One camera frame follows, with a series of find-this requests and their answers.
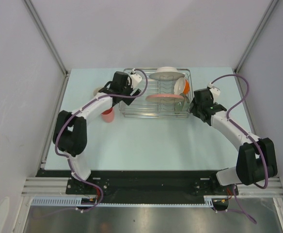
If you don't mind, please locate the green ceramic bowl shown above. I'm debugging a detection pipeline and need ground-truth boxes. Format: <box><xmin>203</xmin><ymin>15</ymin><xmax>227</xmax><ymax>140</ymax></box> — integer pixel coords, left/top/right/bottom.
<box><xmin>174</xmin><ymin>95</ymin><xmax>190</xmax><ymax>114</ymax></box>

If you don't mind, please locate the white orange small bowl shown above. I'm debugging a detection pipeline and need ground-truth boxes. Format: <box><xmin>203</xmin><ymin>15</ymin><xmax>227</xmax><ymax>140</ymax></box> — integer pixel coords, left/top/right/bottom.
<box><xmin>173</xmin><ymin>77</ymin><xmax>190</xmax><ymax>95</ymax></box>

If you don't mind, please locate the pink cream leaf plate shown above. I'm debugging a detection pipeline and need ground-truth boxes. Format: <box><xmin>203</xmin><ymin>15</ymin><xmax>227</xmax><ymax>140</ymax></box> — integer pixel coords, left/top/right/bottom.
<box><xmin>145</xmin><ymin>94</ymin><xmax>184</xmax><ymax>103</ymax></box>

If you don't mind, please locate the white ribbed plate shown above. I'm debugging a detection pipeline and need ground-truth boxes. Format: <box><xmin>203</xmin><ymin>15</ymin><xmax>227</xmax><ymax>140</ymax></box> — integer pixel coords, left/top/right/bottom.
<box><xmin>149</xmin><ymin>67</ymin><xmax>185</xmax><ymax>81</ymax></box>

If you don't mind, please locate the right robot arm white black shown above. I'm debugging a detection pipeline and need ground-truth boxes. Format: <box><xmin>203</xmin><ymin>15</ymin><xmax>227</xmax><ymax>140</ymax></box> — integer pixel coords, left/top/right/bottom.
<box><xmin>188</xmin><ymin>88</ymin><xmax>278</xmax><ymax>195</ymax></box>

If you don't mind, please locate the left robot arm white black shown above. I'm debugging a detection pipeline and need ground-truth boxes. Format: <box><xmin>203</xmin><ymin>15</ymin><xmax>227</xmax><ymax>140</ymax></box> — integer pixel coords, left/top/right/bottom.
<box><xmin>52</xmin><ymin>69</ymin><xmax>148</xmax><ymax>194</ymax></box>

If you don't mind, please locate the pink plastic cup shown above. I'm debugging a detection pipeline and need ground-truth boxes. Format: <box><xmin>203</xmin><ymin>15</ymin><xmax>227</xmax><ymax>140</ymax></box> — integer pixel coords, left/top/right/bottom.
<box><xmin>101</xmin><ymin>108</ymin><xmax>115</xmax><ymax>123</ymax></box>

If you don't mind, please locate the orange mug white inside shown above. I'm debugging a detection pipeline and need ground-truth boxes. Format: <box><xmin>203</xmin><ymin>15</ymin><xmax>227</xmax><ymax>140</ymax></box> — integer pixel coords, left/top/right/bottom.
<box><xmin>93</xmin><ymin>87</ymin><xmax>102</xmax><ymax>96</ymax></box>

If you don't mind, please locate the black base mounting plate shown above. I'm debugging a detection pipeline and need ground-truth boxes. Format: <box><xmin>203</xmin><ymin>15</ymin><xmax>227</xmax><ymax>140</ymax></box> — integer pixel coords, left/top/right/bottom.
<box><xmin>36</xmin><ymin>170</ymin><xmax>238</xmax><ymax>204</ymax></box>

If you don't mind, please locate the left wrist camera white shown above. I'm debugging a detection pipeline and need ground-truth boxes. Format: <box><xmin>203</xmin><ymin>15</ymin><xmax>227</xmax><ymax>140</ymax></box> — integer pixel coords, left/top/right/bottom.
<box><xmin>128</xmin><ymin>69</ymin><xmax>142</xmax><ymax>89</ymax></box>

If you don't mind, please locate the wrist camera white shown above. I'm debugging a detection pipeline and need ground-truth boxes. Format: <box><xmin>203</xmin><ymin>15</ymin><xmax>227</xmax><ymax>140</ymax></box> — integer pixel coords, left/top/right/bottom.
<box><xmin>207</xmin><ymin>83</ymin><xmax>220</xmax><ymax>102</ymax></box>
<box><xmin>128</xmin><ymin>69</ymin><xmax>142</xmax><ymax>89</ymax></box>

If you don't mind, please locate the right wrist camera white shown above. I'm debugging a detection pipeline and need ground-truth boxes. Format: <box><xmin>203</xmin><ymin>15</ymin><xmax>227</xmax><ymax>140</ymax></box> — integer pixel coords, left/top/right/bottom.
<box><xmin>207</xmin><ymin>83</ymin><xmax>220</xmax><ymax>102</ymax></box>

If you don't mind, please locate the metal wire dish rack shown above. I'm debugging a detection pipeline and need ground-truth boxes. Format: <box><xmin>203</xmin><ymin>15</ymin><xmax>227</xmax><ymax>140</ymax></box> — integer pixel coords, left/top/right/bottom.
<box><xmin>119</xmin><ymin>68</ymin><xmax>193</xmax><ymax>118</ymax></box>

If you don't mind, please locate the left aluminium frame post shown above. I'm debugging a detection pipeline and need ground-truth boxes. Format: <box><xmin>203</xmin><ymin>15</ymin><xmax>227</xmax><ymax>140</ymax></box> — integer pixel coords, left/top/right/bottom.
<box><xmin>22</xmin><ymin>0</ymin><xmax>69</xmax><ymax>77</ymax></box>

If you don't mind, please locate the aluminium frame post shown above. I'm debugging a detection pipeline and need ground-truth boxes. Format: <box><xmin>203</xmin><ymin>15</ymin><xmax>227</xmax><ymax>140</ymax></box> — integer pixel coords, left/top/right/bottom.
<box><xmin>234</xmin><ymin>0</ymin><xmax>281</xmax><ymax>73</ymax></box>
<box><xmin>22</xmin><ymin>0</ymin><xmax>69</xmax><ymax>77</ymax></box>

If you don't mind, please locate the white slotted cable duct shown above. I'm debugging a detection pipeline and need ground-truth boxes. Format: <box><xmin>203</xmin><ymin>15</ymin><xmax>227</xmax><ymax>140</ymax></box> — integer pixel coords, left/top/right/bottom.
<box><xmin>31</xmin><ymin>195</ymin><xmax>216</xmax><ymax>208</ymax></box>

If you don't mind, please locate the right aluminium frame post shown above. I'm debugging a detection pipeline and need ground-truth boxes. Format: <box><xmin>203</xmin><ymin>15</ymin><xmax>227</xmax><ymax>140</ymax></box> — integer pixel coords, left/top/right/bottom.
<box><xmin>234</xmin><ymin>0</ymin><xmax>281</xmax><ymax>73</ymax></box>

